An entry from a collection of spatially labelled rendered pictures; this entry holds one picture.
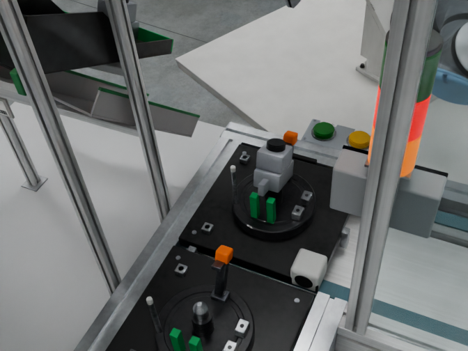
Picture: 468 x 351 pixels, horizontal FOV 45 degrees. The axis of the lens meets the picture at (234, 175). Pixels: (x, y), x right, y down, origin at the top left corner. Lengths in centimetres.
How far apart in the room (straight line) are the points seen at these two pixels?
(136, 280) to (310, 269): 27
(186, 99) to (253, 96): 141
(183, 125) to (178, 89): 179
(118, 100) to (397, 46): 50
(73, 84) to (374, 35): 70
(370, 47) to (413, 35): 90
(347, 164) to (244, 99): 72
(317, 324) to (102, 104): 45
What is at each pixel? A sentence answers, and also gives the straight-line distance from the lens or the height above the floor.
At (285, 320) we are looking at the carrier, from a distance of 85.
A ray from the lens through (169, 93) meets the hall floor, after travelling 281.
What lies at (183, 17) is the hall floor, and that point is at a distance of 337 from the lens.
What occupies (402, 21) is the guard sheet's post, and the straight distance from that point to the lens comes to 48.
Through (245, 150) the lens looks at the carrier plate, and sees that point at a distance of 106.
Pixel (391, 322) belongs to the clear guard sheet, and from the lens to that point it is 83.
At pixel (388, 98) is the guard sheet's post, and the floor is 138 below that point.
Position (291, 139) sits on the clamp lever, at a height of 107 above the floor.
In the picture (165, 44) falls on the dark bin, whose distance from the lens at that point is 92.
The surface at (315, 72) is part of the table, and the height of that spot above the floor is 86.
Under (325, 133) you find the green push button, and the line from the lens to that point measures 109.
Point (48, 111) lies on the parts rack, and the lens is 70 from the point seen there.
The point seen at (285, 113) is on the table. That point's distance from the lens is 131.
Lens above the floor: 171
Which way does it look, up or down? 46 degrees down
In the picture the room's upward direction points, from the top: 5 degrees counter-clockwise
